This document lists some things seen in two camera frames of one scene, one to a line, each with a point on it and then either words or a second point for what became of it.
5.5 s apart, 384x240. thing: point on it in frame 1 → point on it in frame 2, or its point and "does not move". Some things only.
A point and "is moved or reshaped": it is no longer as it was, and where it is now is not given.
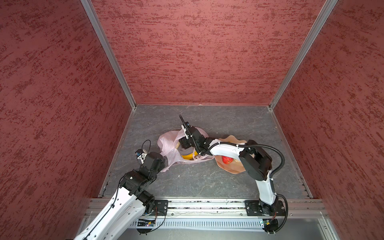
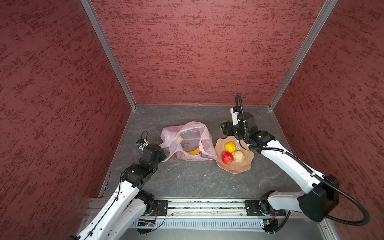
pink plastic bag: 167,143 is moved or reshaped
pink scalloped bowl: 235,166 does not move
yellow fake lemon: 189,156 is moved or reshaped
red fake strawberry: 226,160 does not move
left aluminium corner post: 105,42 does not move
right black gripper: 184,141 → 227,129
